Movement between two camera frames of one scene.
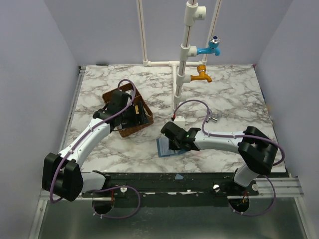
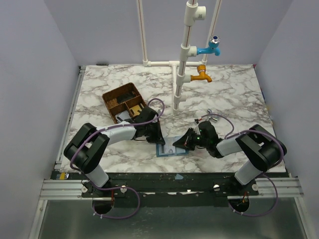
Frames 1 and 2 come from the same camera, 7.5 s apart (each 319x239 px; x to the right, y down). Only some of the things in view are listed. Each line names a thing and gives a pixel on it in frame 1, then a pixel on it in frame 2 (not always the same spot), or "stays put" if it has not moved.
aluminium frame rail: (45, 196) stays put
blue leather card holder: (163, 148) stays put
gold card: (136, 109) stays put
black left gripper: (137, 114) → (154, 132)
